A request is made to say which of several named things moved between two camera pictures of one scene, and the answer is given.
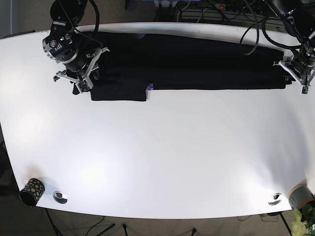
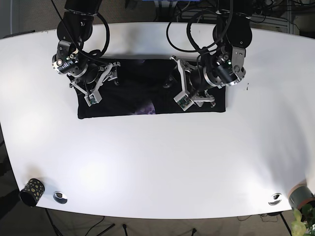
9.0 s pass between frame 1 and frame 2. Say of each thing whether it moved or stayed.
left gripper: moved
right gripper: moved
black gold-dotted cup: stayed
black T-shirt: moved
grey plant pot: stayed
